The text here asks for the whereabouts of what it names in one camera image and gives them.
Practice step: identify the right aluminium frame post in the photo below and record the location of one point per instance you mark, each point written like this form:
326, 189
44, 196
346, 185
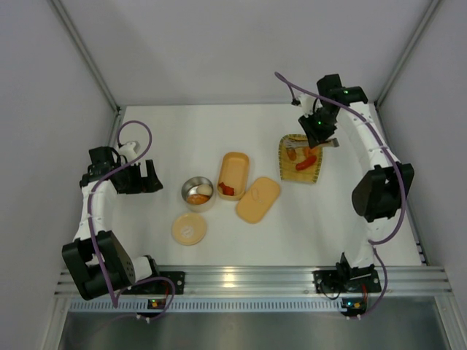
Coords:
415, 37

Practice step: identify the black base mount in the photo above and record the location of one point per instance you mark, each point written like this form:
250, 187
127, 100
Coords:
329, 281
166, 283

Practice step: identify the left aluminium frame post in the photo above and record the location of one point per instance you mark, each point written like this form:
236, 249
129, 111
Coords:
73, 33

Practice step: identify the slotted grey cable duct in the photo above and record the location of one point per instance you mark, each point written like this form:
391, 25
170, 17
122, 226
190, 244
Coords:
215, 305

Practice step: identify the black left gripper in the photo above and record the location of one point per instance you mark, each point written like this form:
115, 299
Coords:
142, 176

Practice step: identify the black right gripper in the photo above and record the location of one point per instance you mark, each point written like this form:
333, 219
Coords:
317, 136

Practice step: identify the red chicken wing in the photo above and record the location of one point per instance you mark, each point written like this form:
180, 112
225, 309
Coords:
226, 190

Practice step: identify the tan oblong lunch box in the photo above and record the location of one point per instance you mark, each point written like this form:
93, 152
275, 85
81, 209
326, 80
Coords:
234, 172

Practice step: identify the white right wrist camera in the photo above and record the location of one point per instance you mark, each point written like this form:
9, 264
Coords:
306, 102

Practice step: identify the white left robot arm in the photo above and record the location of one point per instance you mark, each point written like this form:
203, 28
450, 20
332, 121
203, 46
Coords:
96, 260

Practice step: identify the white egg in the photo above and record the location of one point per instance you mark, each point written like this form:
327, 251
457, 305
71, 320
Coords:
204, 189

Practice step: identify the round tan bowl lid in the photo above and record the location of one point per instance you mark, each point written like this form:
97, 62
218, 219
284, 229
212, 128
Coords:
189, 229

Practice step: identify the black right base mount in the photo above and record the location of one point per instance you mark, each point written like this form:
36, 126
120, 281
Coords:
329, 281

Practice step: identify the brown roasted potato piece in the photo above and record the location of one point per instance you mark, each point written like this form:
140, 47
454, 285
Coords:
291, 153

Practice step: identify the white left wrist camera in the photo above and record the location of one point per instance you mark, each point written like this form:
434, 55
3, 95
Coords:
129, 151

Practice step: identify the tan oblong box lid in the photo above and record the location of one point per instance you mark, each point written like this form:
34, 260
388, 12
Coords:
257, 201

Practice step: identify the red sausage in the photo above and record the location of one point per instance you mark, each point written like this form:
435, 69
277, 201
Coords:
307, 163

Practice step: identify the woven bamboo tray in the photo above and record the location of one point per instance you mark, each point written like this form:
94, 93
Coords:
287, 168

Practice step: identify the round steel bowl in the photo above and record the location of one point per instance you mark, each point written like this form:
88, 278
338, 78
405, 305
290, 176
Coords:
189, 188

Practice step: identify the orange fried dumpling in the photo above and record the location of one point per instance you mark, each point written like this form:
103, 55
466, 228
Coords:
308, 152

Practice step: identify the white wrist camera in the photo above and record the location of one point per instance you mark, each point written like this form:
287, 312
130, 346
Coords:
129, 151
306, 102

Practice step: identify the metal tongs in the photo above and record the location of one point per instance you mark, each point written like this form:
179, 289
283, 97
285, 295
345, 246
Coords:
295, 143

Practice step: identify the aluminium frame post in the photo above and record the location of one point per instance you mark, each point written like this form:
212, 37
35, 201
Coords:
415, 37
73, 33

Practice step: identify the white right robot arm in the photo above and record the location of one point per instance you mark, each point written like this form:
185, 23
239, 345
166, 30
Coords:
379, 198

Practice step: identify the sesame bread bun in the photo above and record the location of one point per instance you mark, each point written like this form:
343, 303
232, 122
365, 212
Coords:
197, 199

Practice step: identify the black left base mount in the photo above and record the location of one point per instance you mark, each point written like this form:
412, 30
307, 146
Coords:
166, 283

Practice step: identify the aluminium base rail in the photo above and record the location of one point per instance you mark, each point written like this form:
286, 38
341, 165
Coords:
232, 281

